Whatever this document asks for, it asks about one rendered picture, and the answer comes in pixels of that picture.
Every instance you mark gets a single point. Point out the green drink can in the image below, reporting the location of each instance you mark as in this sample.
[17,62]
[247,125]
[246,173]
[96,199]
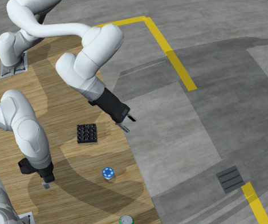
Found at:
[126,219]

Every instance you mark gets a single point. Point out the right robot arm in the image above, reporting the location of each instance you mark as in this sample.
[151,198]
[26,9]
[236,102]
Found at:
[17,115]

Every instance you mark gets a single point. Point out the black knob box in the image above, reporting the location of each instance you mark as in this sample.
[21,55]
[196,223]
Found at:
[86,133]

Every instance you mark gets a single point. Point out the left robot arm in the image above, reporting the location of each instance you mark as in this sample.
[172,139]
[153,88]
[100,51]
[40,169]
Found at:
[78,71]

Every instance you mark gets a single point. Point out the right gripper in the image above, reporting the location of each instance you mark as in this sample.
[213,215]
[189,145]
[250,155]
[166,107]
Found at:
[44,169]

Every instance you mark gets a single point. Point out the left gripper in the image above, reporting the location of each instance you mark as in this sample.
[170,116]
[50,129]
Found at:
[98,94]

